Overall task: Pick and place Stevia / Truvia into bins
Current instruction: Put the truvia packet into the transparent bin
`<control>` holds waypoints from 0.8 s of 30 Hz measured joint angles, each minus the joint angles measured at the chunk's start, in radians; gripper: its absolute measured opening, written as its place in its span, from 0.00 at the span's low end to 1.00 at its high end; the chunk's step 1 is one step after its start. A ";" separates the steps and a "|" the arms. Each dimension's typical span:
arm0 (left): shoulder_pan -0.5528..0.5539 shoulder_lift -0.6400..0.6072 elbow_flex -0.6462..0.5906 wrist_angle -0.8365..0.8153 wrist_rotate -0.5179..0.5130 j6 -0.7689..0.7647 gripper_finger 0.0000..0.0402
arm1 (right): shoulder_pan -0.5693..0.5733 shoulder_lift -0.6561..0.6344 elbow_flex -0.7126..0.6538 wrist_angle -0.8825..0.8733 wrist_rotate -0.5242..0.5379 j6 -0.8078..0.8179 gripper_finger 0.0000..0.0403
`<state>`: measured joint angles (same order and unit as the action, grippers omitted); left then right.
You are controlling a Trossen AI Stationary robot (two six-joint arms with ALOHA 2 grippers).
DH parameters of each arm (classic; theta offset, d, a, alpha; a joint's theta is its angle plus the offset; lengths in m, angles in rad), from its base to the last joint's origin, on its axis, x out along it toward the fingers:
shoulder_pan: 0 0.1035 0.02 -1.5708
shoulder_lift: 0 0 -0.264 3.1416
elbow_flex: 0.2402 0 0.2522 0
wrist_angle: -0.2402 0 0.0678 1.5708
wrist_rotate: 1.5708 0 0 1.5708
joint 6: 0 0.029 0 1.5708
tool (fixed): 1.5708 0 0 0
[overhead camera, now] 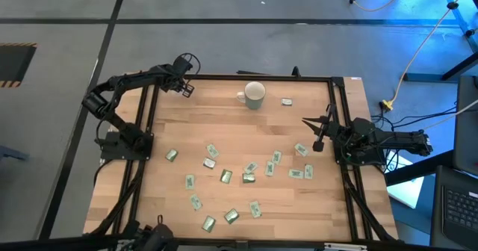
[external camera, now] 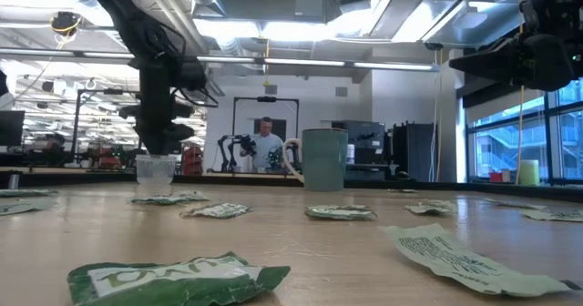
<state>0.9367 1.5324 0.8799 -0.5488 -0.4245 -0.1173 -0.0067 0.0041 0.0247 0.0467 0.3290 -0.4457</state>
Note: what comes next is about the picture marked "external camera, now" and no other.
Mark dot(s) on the background black robot arm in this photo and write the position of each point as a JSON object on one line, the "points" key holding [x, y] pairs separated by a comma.
{"points": [[278, 158], [246, 144]]}

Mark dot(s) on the tall black cabinet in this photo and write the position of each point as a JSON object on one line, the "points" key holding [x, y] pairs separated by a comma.
{"points": [[414, 153]]}

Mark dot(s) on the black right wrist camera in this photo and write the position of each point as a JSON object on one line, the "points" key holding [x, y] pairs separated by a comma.
{"points": [[551, 14]]}

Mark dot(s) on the person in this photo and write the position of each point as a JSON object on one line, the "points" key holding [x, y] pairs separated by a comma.
{"points": [[266, 149]]}

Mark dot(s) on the long ceiling light bar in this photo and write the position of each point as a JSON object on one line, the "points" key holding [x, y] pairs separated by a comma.
{"points": [[300, 62]]}

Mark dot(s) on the black computer monitor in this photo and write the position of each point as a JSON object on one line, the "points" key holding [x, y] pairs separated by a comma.
{"points": [[11, 128]]}

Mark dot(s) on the black window frame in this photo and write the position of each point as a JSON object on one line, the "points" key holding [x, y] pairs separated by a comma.
{"points": [[552, 137]]}

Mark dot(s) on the dark drawer cabinet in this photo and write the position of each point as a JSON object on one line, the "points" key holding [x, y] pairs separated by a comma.
{"points": [[364, 135]]}

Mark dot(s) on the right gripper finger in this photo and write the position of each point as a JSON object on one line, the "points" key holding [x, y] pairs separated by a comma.
{"points": [[496, 62], [510, 43]]}

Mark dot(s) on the green Truvia sweetener packet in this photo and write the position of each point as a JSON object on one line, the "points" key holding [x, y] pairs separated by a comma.
{"points": [[339, 213], [182, 288], [23, 192], [159, 200], [218, 211]]}

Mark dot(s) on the yellow-green cylinder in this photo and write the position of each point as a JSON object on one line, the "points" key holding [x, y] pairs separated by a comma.
{"points": [[529, 174]]}

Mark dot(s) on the clear plastic container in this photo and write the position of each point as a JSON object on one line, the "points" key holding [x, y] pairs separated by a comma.
{"points": [[155, 171]]}

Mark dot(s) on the small red box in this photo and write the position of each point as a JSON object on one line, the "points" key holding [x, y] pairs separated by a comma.
{"points": [[495, 177]]}

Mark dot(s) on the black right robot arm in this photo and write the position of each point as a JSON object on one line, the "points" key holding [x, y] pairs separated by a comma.
{"points": [[579, 69]]}

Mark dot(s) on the green ceramic mug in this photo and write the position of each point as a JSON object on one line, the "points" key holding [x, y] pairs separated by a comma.
{"points": [[324, 160]]}

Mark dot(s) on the black gantry frame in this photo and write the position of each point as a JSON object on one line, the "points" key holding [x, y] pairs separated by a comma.
{"points": [[266, 99], [76, 124]]}

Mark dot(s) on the white canister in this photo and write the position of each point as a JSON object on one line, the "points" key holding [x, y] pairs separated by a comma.
{"points": [[350, 155]]}

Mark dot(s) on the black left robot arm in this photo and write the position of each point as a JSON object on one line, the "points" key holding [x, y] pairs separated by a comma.
{"points": [[155, 83]]}

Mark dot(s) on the pale Stevia sweetener packet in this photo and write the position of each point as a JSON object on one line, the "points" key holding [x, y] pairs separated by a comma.
{"points": [[428, 210], [555, 215], [455, 256], [442, 202], [18, 208], [196, 196]]}

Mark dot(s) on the red equipment object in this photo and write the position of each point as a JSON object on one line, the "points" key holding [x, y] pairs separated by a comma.
{"points": [[192, 160]]}

